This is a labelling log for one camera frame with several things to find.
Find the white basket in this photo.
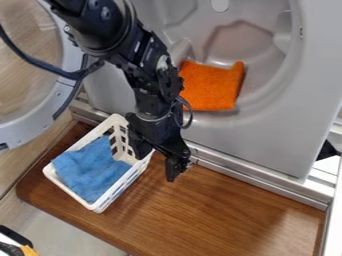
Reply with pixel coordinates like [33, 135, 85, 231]
[41, 113, 157, 215]

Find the blue cloth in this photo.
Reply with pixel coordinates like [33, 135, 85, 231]
[49, 135, 135, 205]

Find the black cable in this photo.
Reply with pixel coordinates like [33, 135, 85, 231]
[0, 24, 107, 120]

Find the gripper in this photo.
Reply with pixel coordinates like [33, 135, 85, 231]
[124, 111, 194, 183]

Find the orange cloth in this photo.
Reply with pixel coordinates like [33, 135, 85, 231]
[176, 59, 248, 113]

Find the washing machine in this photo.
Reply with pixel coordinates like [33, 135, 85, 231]
[0, 0, 342, 212]

